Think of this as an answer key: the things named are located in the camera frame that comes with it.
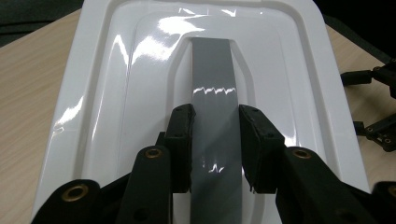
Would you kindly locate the white plastic tray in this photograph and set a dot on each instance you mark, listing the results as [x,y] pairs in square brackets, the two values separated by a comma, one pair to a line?
[93,109]

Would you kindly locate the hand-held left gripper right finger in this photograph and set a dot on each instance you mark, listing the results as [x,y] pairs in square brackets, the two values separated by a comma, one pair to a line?
[260,149]

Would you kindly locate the grey strip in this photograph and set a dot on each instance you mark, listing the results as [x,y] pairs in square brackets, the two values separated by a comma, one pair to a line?
[213,71]

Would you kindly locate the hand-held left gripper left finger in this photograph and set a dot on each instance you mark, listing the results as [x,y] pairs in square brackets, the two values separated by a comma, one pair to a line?
[180,146]

